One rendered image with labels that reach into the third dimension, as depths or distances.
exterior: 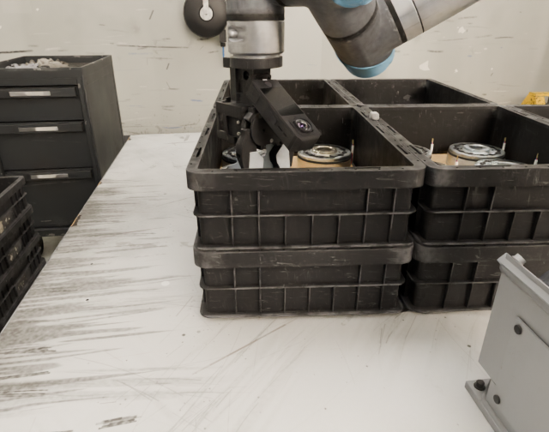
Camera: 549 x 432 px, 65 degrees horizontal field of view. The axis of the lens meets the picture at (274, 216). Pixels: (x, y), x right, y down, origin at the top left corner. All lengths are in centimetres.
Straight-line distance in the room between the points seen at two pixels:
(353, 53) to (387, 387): 42
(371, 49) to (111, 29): 358
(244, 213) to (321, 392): 23
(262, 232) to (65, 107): 164
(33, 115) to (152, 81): 205
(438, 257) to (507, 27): 429
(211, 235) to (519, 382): 38
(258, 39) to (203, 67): 346
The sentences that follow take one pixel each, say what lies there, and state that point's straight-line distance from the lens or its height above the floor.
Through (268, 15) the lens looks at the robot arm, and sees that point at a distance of 58.
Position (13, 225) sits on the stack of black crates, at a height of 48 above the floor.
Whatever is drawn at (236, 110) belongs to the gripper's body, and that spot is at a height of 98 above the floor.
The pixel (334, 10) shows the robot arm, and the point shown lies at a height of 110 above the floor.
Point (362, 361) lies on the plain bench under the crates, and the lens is 59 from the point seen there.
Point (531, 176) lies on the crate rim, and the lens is 63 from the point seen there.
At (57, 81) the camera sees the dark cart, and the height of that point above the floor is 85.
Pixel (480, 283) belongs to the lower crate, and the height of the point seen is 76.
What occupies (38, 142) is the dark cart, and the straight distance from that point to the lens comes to 220.
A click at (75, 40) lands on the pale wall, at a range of 417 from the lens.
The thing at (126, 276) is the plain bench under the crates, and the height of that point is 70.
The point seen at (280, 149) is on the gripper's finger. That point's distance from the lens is 64.
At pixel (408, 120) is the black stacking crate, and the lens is 95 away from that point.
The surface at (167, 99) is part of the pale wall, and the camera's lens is 409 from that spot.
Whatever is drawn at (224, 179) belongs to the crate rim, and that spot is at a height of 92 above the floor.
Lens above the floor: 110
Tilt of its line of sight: 25 degrees down
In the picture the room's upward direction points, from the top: straight up
